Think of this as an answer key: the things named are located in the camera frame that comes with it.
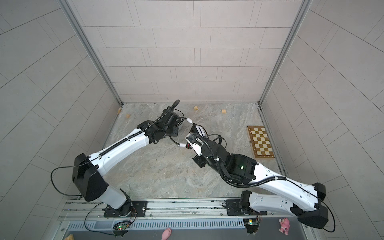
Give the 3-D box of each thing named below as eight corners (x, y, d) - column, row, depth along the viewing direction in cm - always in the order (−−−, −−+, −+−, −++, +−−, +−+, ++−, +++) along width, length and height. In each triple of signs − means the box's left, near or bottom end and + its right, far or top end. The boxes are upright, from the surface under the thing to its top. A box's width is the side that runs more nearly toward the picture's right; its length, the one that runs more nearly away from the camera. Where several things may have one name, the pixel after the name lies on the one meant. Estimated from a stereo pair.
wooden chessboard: (253, 159, 89) (255, 157, 87) (246, 128, 104) (247, 125, 101) (273, 159, 89) (275, 157, 87) (263, 128, 104) (264, 125, 102)
